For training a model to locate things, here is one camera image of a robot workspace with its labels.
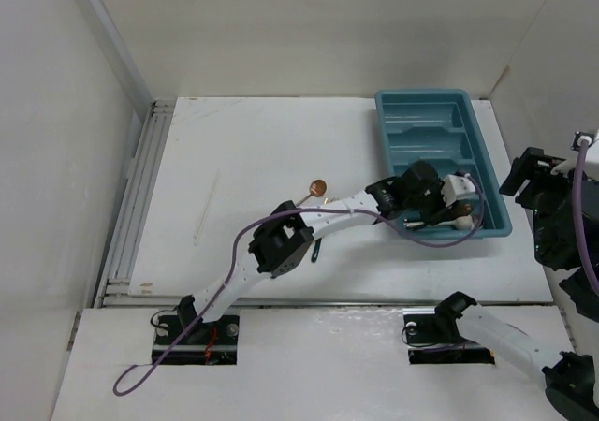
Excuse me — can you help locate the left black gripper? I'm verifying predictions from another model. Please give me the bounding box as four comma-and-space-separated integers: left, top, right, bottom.
402, 177, 457, 225

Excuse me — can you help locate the white plastic spoon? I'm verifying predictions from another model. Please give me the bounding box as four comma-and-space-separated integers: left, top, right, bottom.
404, 215, 478, 231

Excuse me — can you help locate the copper spoon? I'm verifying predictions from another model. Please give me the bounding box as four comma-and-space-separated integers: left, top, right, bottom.
296, 179, 328, 206

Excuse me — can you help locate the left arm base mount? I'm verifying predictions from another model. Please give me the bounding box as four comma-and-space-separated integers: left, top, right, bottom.
150, 310, 240, 366

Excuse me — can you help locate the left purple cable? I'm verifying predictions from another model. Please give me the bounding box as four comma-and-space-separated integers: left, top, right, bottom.
112, 172, 486, 398

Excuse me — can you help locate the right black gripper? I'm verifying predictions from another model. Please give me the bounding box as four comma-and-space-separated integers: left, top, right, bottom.
499, 144, 599, 263

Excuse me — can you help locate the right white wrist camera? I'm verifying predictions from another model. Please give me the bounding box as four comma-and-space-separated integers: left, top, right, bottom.
550, 130, 598, 181

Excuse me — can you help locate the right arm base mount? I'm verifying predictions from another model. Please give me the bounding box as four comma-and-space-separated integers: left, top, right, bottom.
401, 292, 495, 365

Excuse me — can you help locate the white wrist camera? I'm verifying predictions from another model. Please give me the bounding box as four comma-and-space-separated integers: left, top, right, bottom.
550, 130, 598, 181
441, 174, 478, 207

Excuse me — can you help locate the aluminium rail frame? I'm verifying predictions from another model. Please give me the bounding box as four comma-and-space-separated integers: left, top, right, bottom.
90, 100, 175, 308

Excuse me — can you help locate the blue plastic cutlery tray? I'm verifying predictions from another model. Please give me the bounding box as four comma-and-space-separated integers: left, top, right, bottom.
374, 89, 512, 239

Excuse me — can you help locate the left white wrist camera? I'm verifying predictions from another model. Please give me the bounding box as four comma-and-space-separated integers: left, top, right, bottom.
441, 174, 478, 207

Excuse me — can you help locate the black spoon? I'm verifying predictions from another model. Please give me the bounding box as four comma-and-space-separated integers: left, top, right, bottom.
411, 202, 474, 230

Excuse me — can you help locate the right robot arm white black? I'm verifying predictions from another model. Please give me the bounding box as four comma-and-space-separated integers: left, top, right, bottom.
433, 136, 598, 420

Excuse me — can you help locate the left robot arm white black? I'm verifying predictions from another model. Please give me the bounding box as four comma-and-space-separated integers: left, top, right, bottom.
176, 161, 482, 343

